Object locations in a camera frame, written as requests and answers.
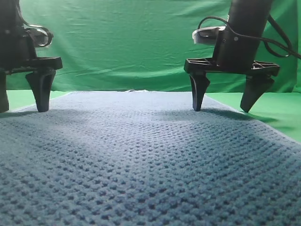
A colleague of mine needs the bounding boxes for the green backdrop cloth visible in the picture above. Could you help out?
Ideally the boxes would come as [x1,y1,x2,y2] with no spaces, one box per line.
[0,0,301,94]

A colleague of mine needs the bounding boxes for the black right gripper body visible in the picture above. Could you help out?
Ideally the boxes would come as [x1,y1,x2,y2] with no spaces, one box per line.
[184,0,280,76]

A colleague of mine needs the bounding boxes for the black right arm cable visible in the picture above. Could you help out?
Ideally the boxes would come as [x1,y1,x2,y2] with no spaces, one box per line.
[197,14,301,60]

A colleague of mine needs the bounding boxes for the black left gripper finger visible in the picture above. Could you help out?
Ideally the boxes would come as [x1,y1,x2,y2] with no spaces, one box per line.
[25,69,56,113]
[0,71,9,113]

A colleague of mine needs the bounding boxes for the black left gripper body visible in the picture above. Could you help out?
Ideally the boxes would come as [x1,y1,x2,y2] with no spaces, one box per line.
[0,0,63,74]

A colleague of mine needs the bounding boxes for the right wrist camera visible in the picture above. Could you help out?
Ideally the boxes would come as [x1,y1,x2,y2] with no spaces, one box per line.
[192,26,225,45]

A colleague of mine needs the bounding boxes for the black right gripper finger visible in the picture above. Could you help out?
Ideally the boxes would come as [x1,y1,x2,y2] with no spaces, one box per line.
[240,75,274,113]
[190,72,210,112]

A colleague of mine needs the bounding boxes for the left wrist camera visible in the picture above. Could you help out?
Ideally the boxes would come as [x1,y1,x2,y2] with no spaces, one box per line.
[25,25,54,48]

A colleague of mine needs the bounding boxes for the blue waffle-weave towel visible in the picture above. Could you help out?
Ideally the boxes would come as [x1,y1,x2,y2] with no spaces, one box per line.
[0,91,301,226]

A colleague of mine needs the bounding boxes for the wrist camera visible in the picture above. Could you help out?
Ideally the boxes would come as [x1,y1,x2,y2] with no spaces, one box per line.
[25,25,54,48]
[192,26,225,45]

